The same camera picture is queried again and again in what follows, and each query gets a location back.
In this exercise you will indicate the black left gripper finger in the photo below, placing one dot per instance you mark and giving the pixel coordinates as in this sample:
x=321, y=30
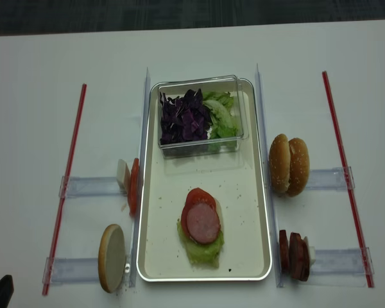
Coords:
x=6, y=290

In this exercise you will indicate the pink sausage patty slice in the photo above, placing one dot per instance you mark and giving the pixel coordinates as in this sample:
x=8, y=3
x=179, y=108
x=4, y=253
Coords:
x=203, y=223

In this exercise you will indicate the standing tomato slice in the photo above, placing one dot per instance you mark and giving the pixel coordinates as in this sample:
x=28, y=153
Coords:
x=132, y=195

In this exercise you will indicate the lettuce leaf on tray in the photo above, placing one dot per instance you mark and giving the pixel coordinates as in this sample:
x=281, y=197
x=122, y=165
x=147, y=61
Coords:
x=201, y=253

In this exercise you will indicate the tomato slice on tray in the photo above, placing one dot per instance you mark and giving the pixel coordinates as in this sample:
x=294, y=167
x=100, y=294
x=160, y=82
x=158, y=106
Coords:
x=195, y=196

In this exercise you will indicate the green lettuce in box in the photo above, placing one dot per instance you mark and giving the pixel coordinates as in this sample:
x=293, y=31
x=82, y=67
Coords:
x=220, y=105

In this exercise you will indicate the standing bun bottom half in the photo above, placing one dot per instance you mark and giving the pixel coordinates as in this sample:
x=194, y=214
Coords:
x=111, y=258

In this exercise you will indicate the white pusher block upper left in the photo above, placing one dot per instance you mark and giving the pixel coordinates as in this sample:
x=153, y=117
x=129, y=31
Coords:
x=123, y=176

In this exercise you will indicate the white pusher block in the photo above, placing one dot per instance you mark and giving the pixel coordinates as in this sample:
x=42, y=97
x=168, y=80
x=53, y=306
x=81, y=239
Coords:
x=123, y=176
x=311, y=252

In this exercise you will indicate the purple cabbage shreds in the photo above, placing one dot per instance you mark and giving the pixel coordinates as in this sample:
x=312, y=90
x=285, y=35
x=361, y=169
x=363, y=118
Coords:
x=184, y=119

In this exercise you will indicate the cream metal tray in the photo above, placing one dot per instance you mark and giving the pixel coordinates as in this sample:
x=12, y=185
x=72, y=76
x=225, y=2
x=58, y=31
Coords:
x=234, y=179

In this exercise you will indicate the clear plastic salad box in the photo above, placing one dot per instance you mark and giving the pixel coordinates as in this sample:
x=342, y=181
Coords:
x=228, y=83

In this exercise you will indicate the dark sausage slice left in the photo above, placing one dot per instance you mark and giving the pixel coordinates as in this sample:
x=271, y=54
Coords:
x=284, y=251

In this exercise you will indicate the dark sausage slice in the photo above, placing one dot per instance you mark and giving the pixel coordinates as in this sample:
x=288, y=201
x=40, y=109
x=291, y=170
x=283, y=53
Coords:
x=299, y=259
x=284, y=251

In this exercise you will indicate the dark sausage slice right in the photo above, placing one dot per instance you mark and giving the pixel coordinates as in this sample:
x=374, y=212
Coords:
x=299, y=259

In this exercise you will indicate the sesame bun top left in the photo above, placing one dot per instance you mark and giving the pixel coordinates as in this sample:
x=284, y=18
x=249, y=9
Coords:
x=279, y=163

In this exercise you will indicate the sesame bun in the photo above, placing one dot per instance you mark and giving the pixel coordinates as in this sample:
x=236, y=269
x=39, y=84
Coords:
x=299, y=167
x=279, y=163

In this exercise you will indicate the white pusher block lower right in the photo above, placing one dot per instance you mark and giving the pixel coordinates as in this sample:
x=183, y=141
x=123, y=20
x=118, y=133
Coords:
x=311, y=252

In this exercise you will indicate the sesame bun top right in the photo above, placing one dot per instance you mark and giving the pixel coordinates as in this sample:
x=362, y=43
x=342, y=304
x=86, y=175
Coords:
x=299, y=167

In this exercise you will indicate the clear cross rail lower left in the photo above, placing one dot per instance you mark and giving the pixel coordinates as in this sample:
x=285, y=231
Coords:
x=70, y=271

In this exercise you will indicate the clear cross rail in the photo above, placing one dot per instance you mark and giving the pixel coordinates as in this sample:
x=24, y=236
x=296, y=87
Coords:
x=338, y=178
x=76, y=187
x=350, y=261
x=70, y=271

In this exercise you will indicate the clear cross rail upper left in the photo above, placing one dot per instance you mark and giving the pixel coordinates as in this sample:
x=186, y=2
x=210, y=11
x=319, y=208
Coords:
x=76, y=187

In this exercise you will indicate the left red rail strip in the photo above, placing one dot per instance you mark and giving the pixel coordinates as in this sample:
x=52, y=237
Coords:
x=49, y=264

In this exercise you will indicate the red rail strip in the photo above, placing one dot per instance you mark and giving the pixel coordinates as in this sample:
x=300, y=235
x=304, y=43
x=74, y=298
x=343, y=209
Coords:
x=49, y=264
x=351, y=194

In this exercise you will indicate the clear long rail left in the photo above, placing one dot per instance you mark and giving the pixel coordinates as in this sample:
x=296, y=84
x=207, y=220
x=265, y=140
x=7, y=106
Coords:
x=132, y=276

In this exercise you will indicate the clear long rail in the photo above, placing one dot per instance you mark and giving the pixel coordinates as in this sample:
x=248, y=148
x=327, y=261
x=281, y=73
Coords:
x=274, y=232
x=132, y=276

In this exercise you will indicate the clear long rail right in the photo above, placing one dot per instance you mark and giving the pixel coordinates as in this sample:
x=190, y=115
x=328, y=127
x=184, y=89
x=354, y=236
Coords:
x=274, y=232

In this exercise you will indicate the clear cross rail upper right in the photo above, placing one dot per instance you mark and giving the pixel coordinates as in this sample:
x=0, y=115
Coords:
x=338, y=178

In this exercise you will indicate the clear cross rail lower right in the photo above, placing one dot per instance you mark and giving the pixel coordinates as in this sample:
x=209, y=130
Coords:
x=350, y=261

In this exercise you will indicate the right red rail strip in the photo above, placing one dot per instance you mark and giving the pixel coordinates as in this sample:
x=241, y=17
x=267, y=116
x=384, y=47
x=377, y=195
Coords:
x=351, y=194

